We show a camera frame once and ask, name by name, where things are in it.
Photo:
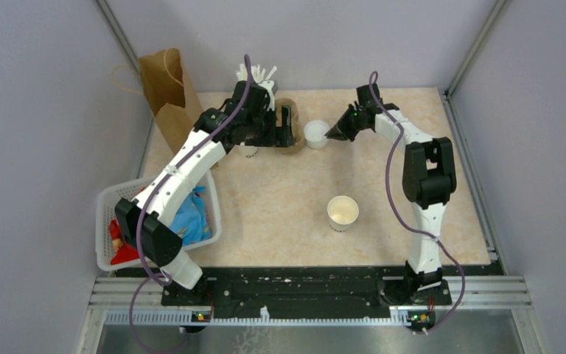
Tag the blue snack bag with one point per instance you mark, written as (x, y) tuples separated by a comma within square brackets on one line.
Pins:
[(190, 221)]

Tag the red snack bag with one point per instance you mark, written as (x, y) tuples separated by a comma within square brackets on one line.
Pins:
[(119, 244)]

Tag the white paper coffee cup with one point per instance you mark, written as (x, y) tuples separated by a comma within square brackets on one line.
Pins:
[(343, 212)]

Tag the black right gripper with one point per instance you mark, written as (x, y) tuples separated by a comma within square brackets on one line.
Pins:
[(340, 131)]

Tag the stack of white lids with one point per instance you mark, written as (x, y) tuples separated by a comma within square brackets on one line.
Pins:
[(315, 134)]

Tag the brown pulp cup carrier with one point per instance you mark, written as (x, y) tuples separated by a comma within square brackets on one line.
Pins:
[(297, 129)]

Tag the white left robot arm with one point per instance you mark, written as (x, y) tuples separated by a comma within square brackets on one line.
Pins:
[(144, 220)]

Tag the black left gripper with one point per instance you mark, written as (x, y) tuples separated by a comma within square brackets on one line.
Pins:
[(278, 136)]

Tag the stack of white paper cups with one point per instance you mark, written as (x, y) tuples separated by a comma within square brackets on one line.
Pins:
[(247, 151)]

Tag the aluminium frame rail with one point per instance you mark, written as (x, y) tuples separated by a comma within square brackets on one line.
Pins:
[(310, 310)]

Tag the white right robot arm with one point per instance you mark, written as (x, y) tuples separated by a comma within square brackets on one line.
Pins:
[(428, 177)]

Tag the white paper straws bundle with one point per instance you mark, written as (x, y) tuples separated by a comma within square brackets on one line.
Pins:
[(258, 73)]

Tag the white plastic basket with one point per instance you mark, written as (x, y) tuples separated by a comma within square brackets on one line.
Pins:
[(111, 258)]

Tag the brown paper bag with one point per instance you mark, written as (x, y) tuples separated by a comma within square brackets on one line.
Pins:
[(169, 92)]

